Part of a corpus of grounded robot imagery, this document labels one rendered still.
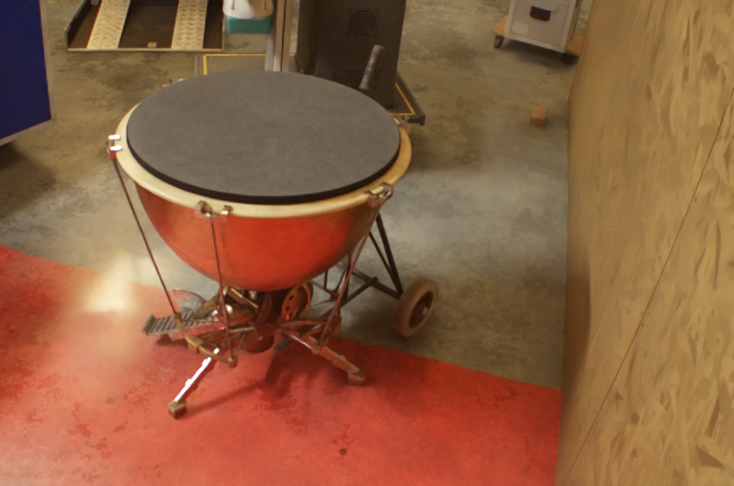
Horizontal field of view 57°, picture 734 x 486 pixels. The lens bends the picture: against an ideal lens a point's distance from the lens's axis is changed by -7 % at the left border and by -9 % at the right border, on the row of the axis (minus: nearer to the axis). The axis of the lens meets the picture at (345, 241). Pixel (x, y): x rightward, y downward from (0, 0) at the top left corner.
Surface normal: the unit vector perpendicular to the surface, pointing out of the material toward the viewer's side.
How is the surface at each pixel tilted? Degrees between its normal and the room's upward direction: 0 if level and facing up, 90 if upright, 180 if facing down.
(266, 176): 0
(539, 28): 90
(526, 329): 0
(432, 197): 0
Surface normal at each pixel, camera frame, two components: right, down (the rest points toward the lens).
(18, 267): 0.10, -0.81
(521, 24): -0.40, 0.50
